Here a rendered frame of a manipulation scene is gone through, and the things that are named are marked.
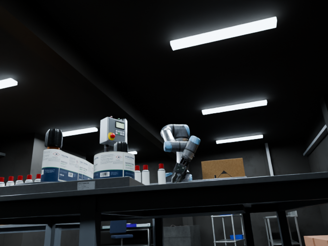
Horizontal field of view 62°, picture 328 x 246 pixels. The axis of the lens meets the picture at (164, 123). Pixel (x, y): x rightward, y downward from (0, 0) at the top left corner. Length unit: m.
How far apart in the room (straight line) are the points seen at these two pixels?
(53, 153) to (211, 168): 1.12
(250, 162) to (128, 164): 7.46
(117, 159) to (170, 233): 6.61
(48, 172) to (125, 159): 0.37
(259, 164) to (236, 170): 6.58
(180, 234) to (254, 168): 2.87
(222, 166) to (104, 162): 1.02
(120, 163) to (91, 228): 0.34
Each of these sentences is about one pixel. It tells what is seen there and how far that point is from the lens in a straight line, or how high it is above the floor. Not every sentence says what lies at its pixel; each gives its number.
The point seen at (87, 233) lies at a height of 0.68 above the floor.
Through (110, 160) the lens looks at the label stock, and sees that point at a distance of 1.30.
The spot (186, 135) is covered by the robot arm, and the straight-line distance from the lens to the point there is 2.30.
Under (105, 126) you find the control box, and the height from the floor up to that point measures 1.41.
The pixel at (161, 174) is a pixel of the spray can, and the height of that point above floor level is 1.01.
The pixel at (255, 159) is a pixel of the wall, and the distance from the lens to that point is 8.66.
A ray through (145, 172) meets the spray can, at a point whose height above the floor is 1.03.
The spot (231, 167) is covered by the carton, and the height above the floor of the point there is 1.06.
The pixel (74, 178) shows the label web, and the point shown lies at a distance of 1.55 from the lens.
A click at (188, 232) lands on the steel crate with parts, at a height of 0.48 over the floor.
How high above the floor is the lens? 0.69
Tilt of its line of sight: 20 degrees up
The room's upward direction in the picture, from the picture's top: 3 degrees counter-clockwise
